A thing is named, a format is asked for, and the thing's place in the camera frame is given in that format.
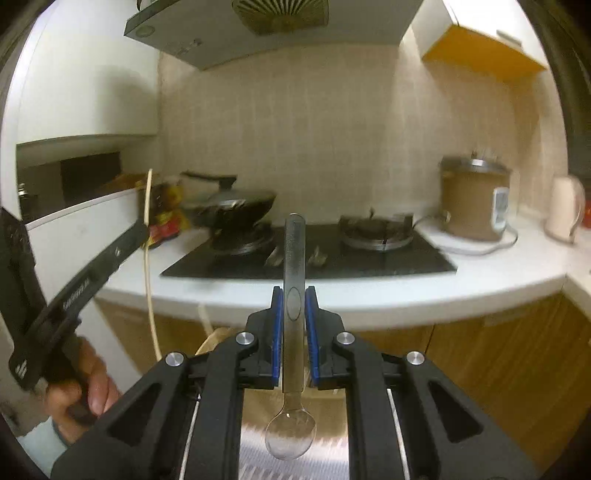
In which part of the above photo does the white side cabinet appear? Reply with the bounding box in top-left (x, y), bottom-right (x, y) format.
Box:
top-left (24, 186), bottom-right (155, 374)

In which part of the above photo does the dark sauce bottle red label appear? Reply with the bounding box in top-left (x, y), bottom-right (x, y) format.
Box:
top-left (148, 182), bottom-right (182, 249)

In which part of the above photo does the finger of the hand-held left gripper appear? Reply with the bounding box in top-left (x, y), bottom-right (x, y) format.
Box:
top-left (92, 220), bottom-right (150, 274)

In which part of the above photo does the yellow seasoning bottle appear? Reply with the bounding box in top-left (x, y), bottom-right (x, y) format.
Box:
top-left (170, 181), bottom-right (192, 230)

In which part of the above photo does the white power cable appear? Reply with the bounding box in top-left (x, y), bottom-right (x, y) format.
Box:
top-left (412, 213), bottom-right (521, 256)

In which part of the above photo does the grey range hood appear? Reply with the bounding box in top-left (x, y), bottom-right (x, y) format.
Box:
top-left (123, 0), bottom-right (424, 71)

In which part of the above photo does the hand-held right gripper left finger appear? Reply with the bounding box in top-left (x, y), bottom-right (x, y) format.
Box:
top-left (51, 285), bottom-right (283, 480)

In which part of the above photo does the brown rice cooker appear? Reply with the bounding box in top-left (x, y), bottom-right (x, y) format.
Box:
top-left (438, 151), bottom-right (514, 241)

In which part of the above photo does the clear spoon with metal handle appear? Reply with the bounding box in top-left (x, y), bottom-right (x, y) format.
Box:
top-left (264, 213), bottom-right (319, 461)

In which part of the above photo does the pale pink electric kettle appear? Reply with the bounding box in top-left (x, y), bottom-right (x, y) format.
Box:
top-left (544, 175), bottom-right (587, 244)

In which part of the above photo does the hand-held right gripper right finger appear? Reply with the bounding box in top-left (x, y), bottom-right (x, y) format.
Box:
top-left (305, 285), bottom-right (539, 480)

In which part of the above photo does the black wok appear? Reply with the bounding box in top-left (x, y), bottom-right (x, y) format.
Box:
top-left (181, 171), bottom-right (278, 232)

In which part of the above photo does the white kitchen countertop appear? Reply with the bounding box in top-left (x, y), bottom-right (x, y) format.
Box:
top-left (98, 213), bottom-right (591, 332)

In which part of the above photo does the black gas stove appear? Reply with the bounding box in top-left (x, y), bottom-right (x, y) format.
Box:
top-left (160, 213), bottom-right (459, 280)

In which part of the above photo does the person's left hand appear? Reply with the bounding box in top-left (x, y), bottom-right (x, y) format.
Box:
top-left (45, 337), bottom-right (122, 446)

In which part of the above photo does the white and yellow wall cabinet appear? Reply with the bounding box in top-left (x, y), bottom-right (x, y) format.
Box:
top-left (410, 0), bottom-right (551, 85)

